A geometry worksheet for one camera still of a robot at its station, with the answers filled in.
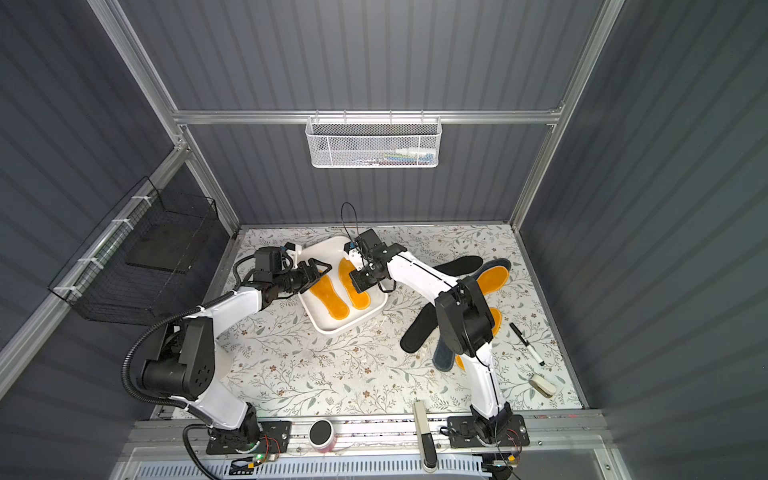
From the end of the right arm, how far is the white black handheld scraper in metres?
0.35

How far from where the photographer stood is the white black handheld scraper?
68 centimetres

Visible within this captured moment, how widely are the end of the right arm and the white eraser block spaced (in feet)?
1.72

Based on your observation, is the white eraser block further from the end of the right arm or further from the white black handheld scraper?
the end of the right arm

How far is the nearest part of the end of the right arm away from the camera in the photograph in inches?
27.4

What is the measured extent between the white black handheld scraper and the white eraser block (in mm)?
306

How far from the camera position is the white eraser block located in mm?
795
